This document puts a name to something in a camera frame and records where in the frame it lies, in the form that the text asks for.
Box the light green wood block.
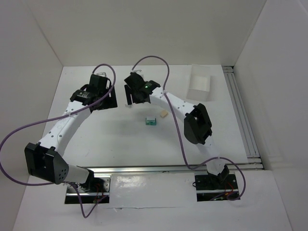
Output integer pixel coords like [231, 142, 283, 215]
[145, 117, 152, 126]

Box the dark green wood block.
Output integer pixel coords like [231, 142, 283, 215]
[150, 118, 157, 126]

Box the tan wood block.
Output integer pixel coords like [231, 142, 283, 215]
[160, 111, 168, 118]

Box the white plastic bin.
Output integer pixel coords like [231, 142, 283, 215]
[186, 64, 211, 102]

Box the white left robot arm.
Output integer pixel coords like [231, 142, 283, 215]
[25, 73, 117, 190]

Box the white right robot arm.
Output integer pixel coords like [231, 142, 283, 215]
[125, 72, 229, 184]

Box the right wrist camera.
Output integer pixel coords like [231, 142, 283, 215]
[134, 70, 144, 78]

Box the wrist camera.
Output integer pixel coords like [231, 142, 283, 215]
[96, 72, 107, 77]
[134, 70, 144, 78]

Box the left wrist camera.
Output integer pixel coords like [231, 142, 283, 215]
[96, 72, 107, 77]

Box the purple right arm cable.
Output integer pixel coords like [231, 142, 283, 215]
[131, 55, 247, 201]

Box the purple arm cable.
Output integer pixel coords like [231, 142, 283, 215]
[131, 55, 247, 201]
[0, 63, 117, 219]

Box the aluminium front rail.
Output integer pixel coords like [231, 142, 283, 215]
[89, 162, 264, 174]

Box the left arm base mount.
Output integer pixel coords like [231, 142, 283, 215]
[64, 174, 111, 205]

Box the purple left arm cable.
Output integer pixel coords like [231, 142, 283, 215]
[0, 63, 117, 219]

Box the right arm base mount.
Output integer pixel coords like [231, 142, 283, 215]
[192, 174, 240, 202]

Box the aluminium side rail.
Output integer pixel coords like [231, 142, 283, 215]
[222, 66, 264, 169]

